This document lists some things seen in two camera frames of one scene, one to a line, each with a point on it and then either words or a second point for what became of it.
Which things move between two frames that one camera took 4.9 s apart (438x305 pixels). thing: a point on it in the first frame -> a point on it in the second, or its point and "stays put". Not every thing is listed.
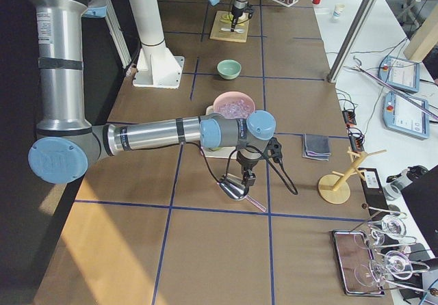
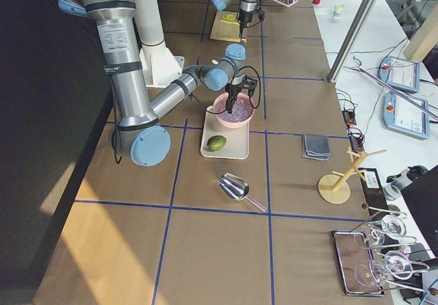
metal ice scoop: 234,187 stays put
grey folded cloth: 315,147 stays put
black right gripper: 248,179 -> 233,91
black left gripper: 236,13 -> 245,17
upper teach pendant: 400,72 stays put
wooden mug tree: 335,188 stays put
